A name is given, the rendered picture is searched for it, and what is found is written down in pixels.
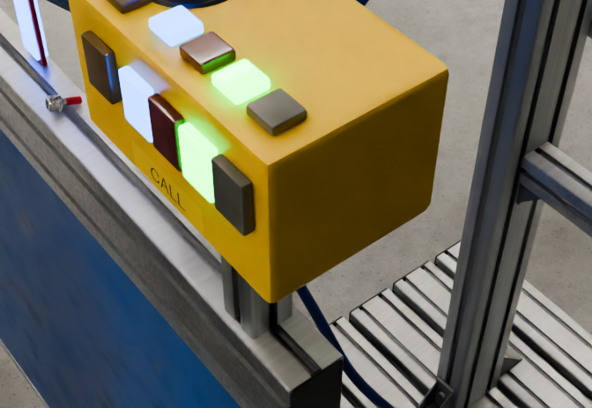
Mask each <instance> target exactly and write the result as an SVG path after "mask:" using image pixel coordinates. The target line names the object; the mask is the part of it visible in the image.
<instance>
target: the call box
mask: <svg viewBox="0 0 592 408"><path fill-rule="evenodd" d="M69 4H70V13H71V17H72V23H73V27H74V33H75V37H76V42H77V47H78V55H79V61H80V65H81V71H82V75H83V80H84V85H85V94H86V98H87V103H88V108H89V113H90V117H91V120H92V121H93V122H94V123H95V124H96V125H97V127H98V128H99V129H100V130H101V131H102V132H103V133H104V134H105V135H106V136H107V137H108V138H109V139H110V140H111V141H112V142H113V143H114V144H115V145H116V146H117V147H118V148H119V149H120V150H121V152H122V153H123V154H124V155H125V156H126V157H127V158H128V159H129V160H130V161H131V162H132V163H133V164H134V165H135V166H136V167H137V168H138V169H139V170H140V171H141V172H142V173H143V174H144V176H145V177H146V178H147V179H148V180H149V181H150V182H151V183H152V184H153V185H154V186H155V187H156V188H157V189H158V190H159V191H160V192H161V193H162V194H163V195H164V196H165V197H166V198H167V199H168V201H169V202H170V203H171V204H172V205H173V206H174V207H175V208H176V209H177V210H178V211H179V212H180V213H181V214H182V215H183V216H184V217H185V218H186V219H187V220H188V221H189V222H190V223H191V224H192V226H193V227H194V228H195V229H196V230H197V231H198V232H199V233H200V234H201V235H202V236H203V237H204V238H205V239H206V240H207V241H208V242H209V243H210V244H211V245H212V246H213V247H214V248H215V249H216V250H217V251H218V252H219V254H220V255H222V256H223V257H224V258H225V259H226V260H227V262H228V263H230V264H231V265H232V267H234V269H235V270H237V271H238V272H239V273H240V275H241V276H242V277H243V278H244V279H245V280H246V281H247V282H248V283H249V284H250V285H251V286H252V287H253V288H254V289H255V290H256V291H257V292H258V293H259V294H260V295H261V296H262V297H263V299H264V300H265V301H267V302H269V303H275V302H278V301H280V300H282V299H283V298H284V297H286V296H287V295H289V294H291V293H293V292H295V291H296V290H298V289H299V288H301V287H302V286H304V285H306V284H307V283H309V282H310V281H312V280H314V279H315V278H318V277H319V276H321V275H322V274H323V273H325V272H326V271H329V270H330V269H332V268H333V267H335V266H337V265H338V264H340V263H341V262H343V261H344V260H346V259H348V258H349V257H351V256H353V255H355V254H356V253H358V252H360V250H362V249H364V248H366V247H367V246H369V245H371V244H372V243H374V242H376V241H378V240H379V239H380V238H382V237H383V236H385V235H387V234H389V233H390V232H392V231H394V230H395V229H397V228H398V227H400V226H401V225H403V224H405V223H406V222H408V221H410V220H411V219H413V218H415V217H417V216H418V215H419V214H421V213H422V212H424V211H425V210H426V209H427V208H428V206H429V205H430V203H431V199H432V193H433V181H434V175H435V168H436V162H437V156H438V150H439V143H440V132H441V125H442V119H443V113H444V107H445V100H446V94H447V88H448V76H449V72H448V67H447V66H446V64H444V62H442V61H441V60H439V59H438V58H437V57H435V56H433V55H432V54H431V53H429V52H428V51H426V50H425V49H423V48H422V47H420V46H419V45H418V44H417V43H416V42H414V41H412V40H411V39H410V38H408V37H407V36H405V35H404V34H403V33H401V32H399V31H398V30H397V29H395V28H394V27H393V26H392V25H390V24H389V23H387V22H386V21H385V20H383V19H381V18H380V17H378V16H377V15H376V14H374V13H373V12H371V11H370V10H368V9H367V8H366V7H365V6H364V5H362V4H360V3H359V2H358V1H356V0H154V1H153V2H151V3H149V4H146V5H144V6H142V7H139V8H137V9H135V10H133V11H129V12H127V13H125V14H121V13H120V12H119V11H118V10H117V9H116V8H115V7H114V6H113V5H112V4H111V3H109V2H108V1H107V0H69ZM179 5H182V6H183V7H185V8H186V9H187V10H188V11H190V12H191V13H192V14H193V15H194V16H196V17H197V18H198V19H199V20H201V21H202V23H203V33H201V34H199V35H197V36H195V37H193V38H191V39H188V40H186V41H184V42H182V43H179V44H177V45H175V46H173V47H170V46H169V45H167V44H166V43H165V42H164V41H163V40H162V39H160V37H158V35H157V34H156V33H154V32H153V31H152V30H151V29H150V27H149V18H152V17H154V16H156V15H158V14H160V13H162V12H164V11H168V10H170V9H173V8H174V7H176V6H179ZM88 30H91V31H93V32H94V33H95V34H96V35H97V36H98V37H99V38H100V39H101V40H102V41H103V42H104V43H106V44H107V45H108V46H109V47H110V48H111V49H112V50H113V51H114V53H115V63H116V69H117V75H118V80H119V86H120V92H121V98H122V90H121V84H120V79H119V72H118V70H119V69H121V68H122V67H124V66H129V67H130V68H131V69H132V70H133V71H134V72H136V73H137V74H138V75H139V76H140V77H141V78H142V79H143V80H144V81H145V82H146V83H147V84H148V85H149V86H151V87H152V89H153V91H154V93H158V94H159V95H160V96H161V97H162V98H163V99H164V100H166V101H167V102H168V103H169V104H170V105H171V106H172V107H173V108H174V109H175V110H176V111H177V112H178V113H179V114H180V115H182V116H183V118H184V120H185V123H186V122H189V123H190V124H191V125H192V126H193V127H194V128H195V129H196V130H198V131H199V132H200V133H201V134H202V135H203V136H204V137H205V138H206V139H207V140H208V141H209V142H210V143H211V144H213V145H214V146H215V147H216V148H217V151H218V154H223V155H224V156H225V157H226V158H228V159H229V160H230V161H231V162H232V163H233V164H234V165H235V166H236V167H237V168H238V169H239V170H240V171H241V172H242V173H243V174H244V175H246V176H247V178H248V179H249V180H250V181H251V182H252V190H253V214H254V231H253V232H252V233H250V234H248V235H246V236H243V235H242V234H241V233H240V232H239V231H238V230H237V229H236V228H235V227H234V226H233V225H232V224H231V223H230V222H229V221H228V220H227V219H226V218H225V217H224V216H223V215H222V214H221V213H220V212H219V211H218V210H217V209H216V208H215V205H214V202H213V203H210V202H209V201H208V200H207V199H206V198H205V197H204V196H203V195H202V194H201V193H200V192H199V191H198V190H197V189H196V188H195V187H194V186H193V185H192V184H191V183H190V182H189V181H188V180H187V179H186V178H185V177H184V176H183V172H182V171H181V172H179V171H178V170H177V169H176V168H175V167H174V166H173V165H172V164H171V163H170V162H169V161H168V160H167V159H166V158H165V157H164V156H163V155H162V154H161V153H160V152H159V151H158V150H157V149H156V148H155V147H154V146H153V142H149V141H148V140H147V139H146V138H145V137H144V136H143V135H142V134H141V133H140V132H139V131H138V130H137V129H136V128H135V127H134V126H133V125H132V124H131V123H130V122H129V121H128V120H127V119H126V118H125V113H124V106H123V101H122V99H121V101H120V102H118V103H115V104H113V105H112V104H111V103H110V102H109V101H108V100H107V99H106V98H105V97H104V96H103V95H102V94H101V93H100V92H99V91H98V90H97V89H96V88H95V87H94V86H93V85H92V84H91V83H90V82H89V78H88V72H87V68H86V62H85V53H84V48H83V43H82V38H81V34H82V33H84V32H86V31H88ZM208 32H214V33H215V34H217V35H218V36H219V37H220V38H221V39H223V40H224V41H225V42H226V43H228V44H229V45H230V46H231V47H232V48H234V50H235V52H236V58H235V60H234V61H232V62H230V63H228V64H226V65H224V66H221V67H219V68H217V69H216V70H213V71H211V72H209V73H207V74H204V75H202V74H201V73H200V72H198V71H197V70H196V69H195V68H194V67H193V66H191V65H190V64H189V63H188V62H187V61H186V60H185V59H183V58H182V57H181V55H180V50H179V47H180V45H181V44H183V43H185V42H188V41H191V40H193V39H195V38H197V37H199V36H201V35H203V34H205V33H208ZM242 59H247V60H248V61H250V62H251V63H252V64H253V65H254V66H255V67H256V68H257V69H258V70H260V71H261V72H262V73H263V74H265V75H266V76H267V77H268V78H269V79H270V88H269V90H267V91H265V92H263V93H260V94H258V95H256V96H255V97H253V98H251V99H249V100H246V101H244V102H242V103H241V104H238V105H236V104H234V103H233V102H232V101H231V100H229V99H228V98H227V97H226V96H225V95H224V94H223V93H222V92H221V91H220V90H219V89H218V88H217V87H216V86H214V85H213V83H212V80H211V76H212V74H213V73H215V72H217V71H219V70H222V69H224V68H225V67H227V66H229V65H232V64H234V63H237V62H239V61H240V60H242ZM278 88H281V89H283V90H284V91H285V92H286V93H288V94H289V95H290V96H291V97H293V98H294V99H295V100H296V101H298V102H299V104H300V105H301V106H303V107H304V108H305V109H306V111H307V118H306V120H305V121H303V122H300V123H298V124H296V125H294V126H293V127H291V128H290V129H288V130H285V131H283V132H281V133H279V134H277V135H276V136H274V137H273V136H271V135H270V134H268V133H267V132H266V131H265V130H264V129H263V128H262V127H260V126H259V125H258V124H257V123H256V122H255V121H254V120H252V119H251V118H250V117H249V116H248V114H247V104H248V103H250V102H252V101H254V100H257V99H259V98H261V97H263V96H264V95H266V94H268V93H271V92H273V91H275V90H277V89H278Z"/></svg>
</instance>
